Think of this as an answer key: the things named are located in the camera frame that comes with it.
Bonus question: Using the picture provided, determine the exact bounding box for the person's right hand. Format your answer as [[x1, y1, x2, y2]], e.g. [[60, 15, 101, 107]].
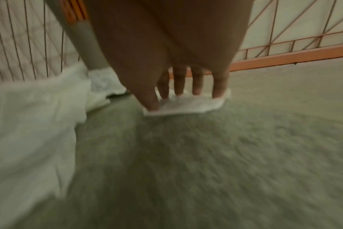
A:
[[85, 0, 254, 111]]

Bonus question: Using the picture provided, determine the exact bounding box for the white tissue sheet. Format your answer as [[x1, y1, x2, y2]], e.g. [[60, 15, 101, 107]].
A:
[[143, 88, 232, 117]]

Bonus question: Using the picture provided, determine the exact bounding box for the beige plastic dust bin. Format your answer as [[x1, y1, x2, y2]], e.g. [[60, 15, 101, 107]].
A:
[[44, 0, 110, 70]]

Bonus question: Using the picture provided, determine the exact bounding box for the pile of white tissues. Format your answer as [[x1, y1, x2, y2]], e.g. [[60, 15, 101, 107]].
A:
[[0, 63, 127, 200]]

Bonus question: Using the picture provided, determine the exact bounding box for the orange wire fence panel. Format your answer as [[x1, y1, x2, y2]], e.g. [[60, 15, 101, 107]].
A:
[[0, 0, 82, 85], [229, 0, 343, 72]]

